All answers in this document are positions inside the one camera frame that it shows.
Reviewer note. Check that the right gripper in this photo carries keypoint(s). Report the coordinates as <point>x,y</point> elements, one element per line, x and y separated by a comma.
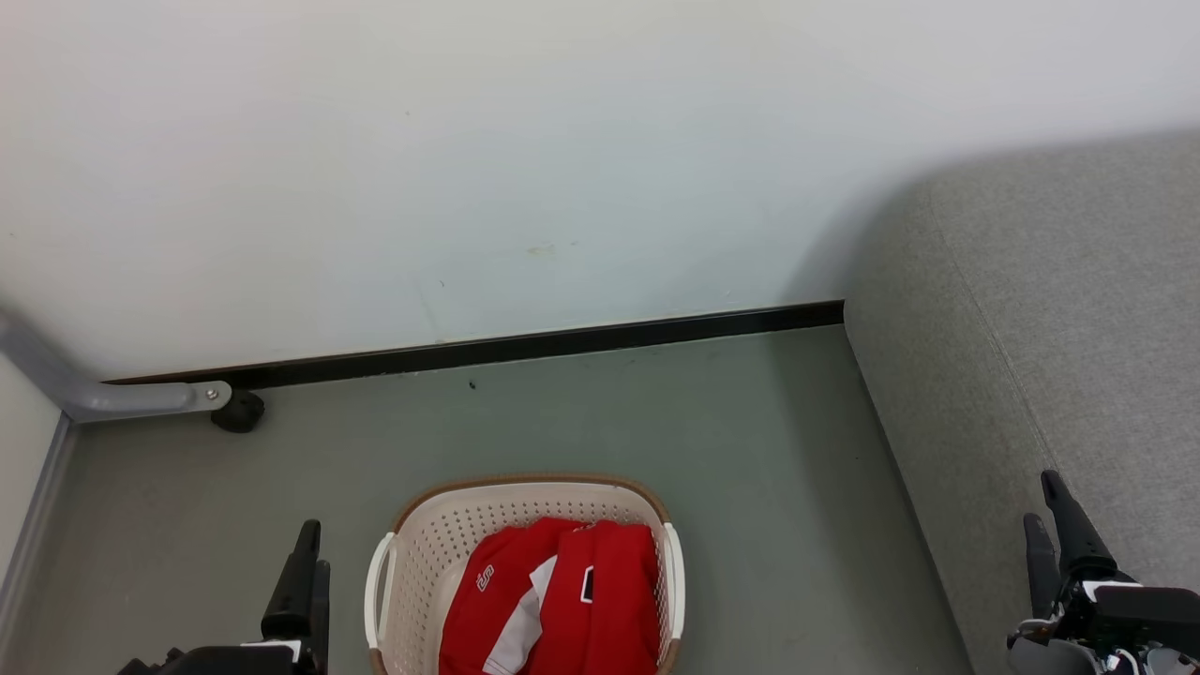
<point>1134,619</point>

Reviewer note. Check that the grey fabric sofa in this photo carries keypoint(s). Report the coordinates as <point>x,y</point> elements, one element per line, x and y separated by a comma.
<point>1059,309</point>

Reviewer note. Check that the black baseboard strip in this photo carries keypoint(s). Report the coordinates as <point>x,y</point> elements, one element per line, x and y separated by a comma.
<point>525,345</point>

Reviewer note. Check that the grey floor trim strip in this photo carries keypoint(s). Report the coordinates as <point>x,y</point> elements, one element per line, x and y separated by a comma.
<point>37,525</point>

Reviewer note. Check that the red and white garment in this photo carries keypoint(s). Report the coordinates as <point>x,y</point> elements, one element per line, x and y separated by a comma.
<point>623,628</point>

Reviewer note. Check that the black round frame foot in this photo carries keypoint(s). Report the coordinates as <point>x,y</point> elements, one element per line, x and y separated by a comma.
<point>239,412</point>

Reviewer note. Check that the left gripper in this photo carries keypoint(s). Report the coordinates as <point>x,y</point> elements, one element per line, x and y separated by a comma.
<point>244,661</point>

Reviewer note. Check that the grey metal frame leg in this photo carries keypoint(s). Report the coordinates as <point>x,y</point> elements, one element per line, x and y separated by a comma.
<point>112,398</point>

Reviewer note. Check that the cream perforated laundry basket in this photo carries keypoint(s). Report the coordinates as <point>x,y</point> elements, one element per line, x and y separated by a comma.
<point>422,562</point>

